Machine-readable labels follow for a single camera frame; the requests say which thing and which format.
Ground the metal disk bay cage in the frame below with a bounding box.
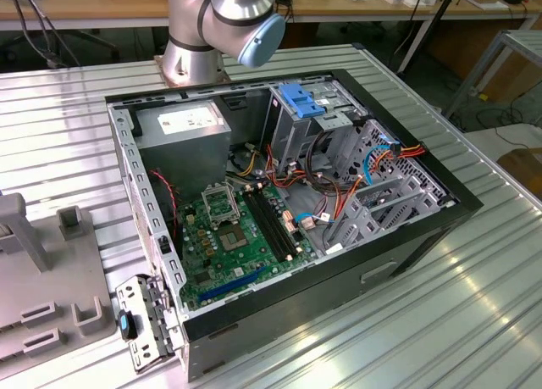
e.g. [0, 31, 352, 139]
[324, 117, 461, 254]

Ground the blue disk data wire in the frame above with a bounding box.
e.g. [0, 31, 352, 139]
[362, 142, 403, 186]

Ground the orange yellow wire bundle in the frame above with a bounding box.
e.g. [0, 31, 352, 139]
[332, 175, 365, 220]

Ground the wooden desk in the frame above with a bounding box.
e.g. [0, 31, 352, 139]
[0, 0, 542, 32]

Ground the red wire bundle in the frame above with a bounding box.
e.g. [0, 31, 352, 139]
[266, 142, 310, 191]

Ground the black RAM slot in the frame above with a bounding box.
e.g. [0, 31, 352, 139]
[249, 191, 291, 262]
[243, 192, 285, 263]
[255, 189, 296, 261]
[260, 188, 300, 259]

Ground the grey hanging cable bundle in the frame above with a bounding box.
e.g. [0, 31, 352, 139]
[8, 0, 81, 69]

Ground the metal socket cover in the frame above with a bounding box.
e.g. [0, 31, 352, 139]
[202, 184, 238, 228]

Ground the blue plastic drive latch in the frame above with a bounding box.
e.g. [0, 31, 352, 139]
[279, 82, 327, 119]

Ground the grey power supply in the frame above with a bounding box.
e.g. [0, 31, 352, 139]
[134, 100, 233, 203]

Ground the yellow black wire bundle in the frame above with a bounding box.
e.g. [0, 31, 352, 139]
[230, 145, 262, 178]

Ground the black open PC case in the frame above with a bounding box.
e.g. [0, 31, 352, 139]
[103, 68, 484, 384]

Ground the CPU socket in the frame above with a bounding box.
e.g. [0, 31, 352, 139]
[218, 223, 251, 254]

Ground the brown cardboard box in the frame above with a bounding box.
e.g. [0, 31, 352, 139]
[497, 147, 542, 199]

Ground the blue expansion slot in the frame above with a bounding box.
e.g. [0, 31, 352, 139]
[197, 266, 268, 303]

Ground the grey parts rack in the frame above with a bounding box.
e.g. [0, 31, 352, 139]
[0, 192, 118, 363]

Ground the short blue board wire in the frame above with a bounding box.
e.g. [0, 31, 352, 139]
[294, 210, 323, 230]

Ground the black slanted pole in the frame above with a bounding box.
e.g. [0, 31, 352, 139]
[395, 0, 463, 75]

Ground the disk power wire black plug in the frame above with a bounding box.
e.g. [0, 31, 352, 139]
[374, 142, 427, 174]

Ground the black clip blue tab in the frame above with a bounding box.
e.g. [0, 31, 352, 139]
[117, 308, 139, 342]

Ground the black case fan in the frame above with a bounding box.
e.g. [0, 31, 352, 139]
[147, 168, 184, 258]

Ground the red black twisted wire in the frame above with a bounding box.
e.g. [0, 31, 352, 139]
[150, 170, 180, 237]

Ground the green motherboard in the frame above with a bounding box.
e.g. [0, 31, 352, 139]
[175, 185, 318, 309]

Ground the hinged metal card bracket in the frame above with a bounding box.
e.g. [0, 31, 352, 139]
[114, 273, 187, 373]

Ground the grey metal drive cage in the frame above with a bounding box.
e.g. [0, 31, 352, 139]
[260, 77, 369, 174]

